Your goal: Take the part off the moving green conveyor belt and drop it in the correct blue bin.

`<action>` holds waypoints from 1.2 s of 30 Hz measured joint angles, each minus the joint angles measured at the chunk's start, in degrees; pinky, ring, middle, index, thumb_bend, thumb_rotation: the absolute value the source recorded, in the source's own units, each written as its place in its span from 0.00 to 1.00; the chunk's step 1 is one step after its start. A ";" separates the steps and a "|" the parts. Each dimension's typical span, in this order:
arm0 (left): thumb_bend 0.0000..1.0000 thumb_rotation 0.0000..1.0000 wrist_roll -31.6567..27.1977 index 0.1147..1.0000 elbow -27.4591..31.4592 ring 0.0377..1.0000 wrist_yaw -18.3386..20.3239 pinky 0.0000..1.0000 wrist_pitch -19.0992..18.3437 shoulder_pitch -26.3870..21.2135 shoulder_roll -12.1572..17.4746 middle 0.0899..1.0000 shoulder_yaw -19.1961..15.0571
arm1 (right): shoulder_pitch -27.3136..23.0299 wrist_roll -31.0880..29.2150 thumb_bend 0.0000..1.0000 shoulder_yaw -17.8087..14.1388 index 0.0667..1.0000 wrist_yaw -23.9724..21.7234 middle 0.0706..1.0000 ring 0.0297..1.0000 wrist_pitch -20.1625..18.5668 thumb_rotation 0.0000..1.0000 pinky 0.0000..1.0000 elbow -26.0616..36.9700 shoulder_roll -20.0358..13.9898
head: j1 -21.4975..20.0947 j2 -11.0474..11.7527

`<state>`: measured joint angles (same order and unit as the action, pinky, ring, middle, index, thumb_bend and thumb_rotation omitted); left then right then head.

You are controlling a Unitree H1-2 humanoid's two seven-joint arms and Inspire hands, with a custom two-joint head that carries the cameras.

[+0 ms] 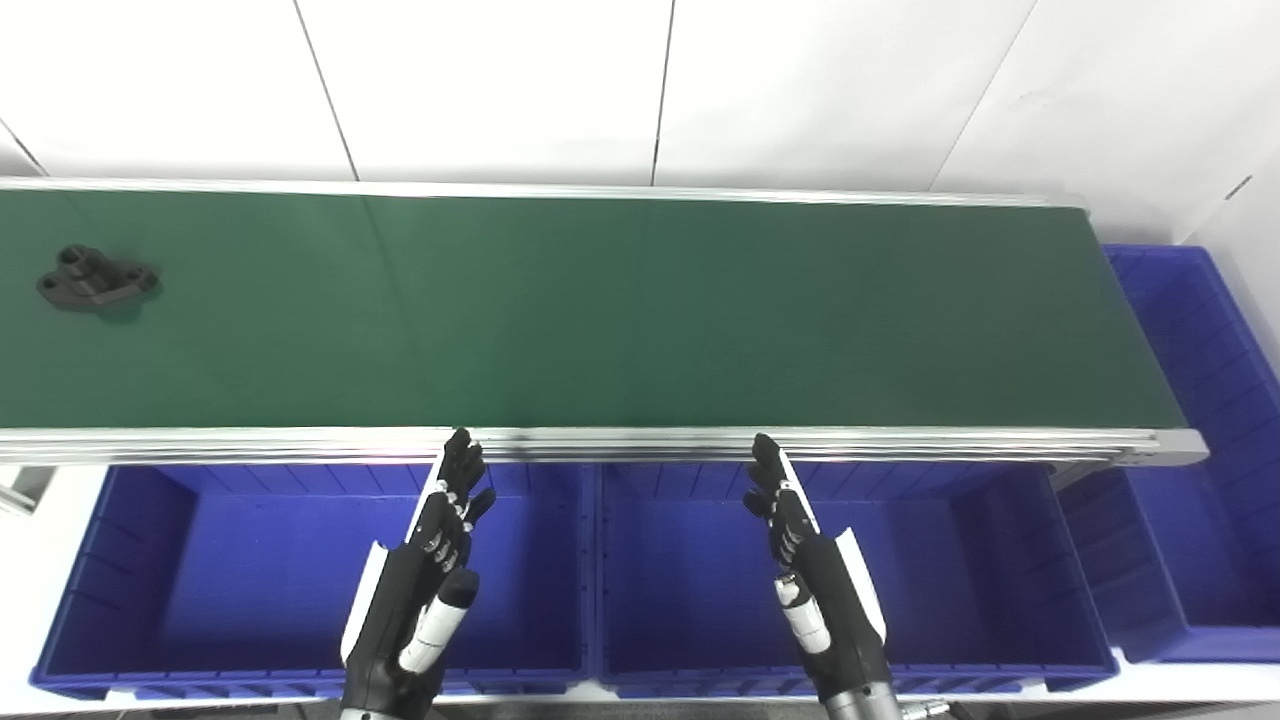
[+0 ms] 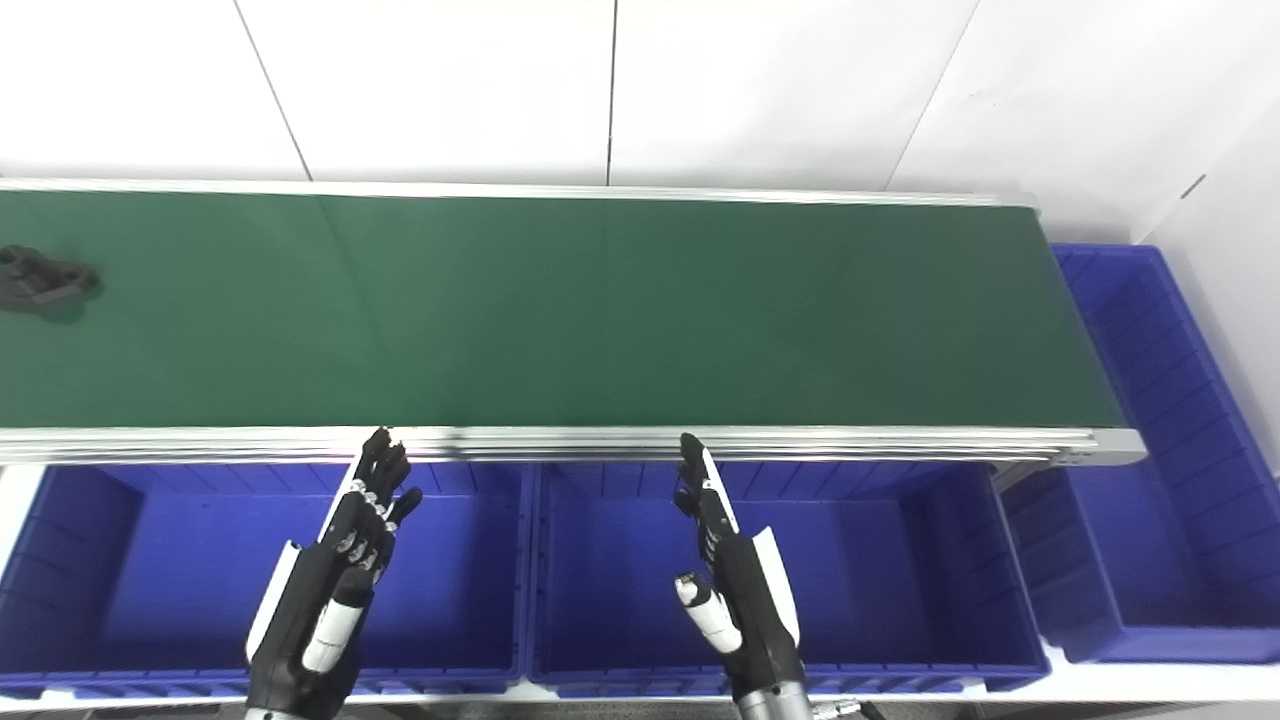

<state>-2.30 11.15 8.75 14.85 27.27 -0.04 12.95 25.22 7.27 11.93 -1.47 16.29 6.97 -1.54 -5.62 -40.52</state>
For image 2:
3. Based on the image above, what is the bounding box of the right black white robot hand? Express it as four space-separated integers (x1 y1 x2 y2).
672 432 807 701

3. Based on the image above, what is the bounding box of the black flanged machine part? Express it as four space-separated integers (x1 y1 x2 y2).
0 245 102 312

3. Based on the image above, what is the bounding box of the green conveyor belt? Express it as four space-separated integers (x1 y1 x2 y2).
0 190 1127 431
0 178 1148 471

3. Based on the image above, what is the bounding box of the long blue plastic bin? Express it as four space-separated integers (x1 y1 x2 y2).
1000 243 1280 664

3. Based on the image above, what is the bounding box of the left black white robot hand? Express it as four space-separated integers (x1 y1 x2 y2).
245 428 423 720

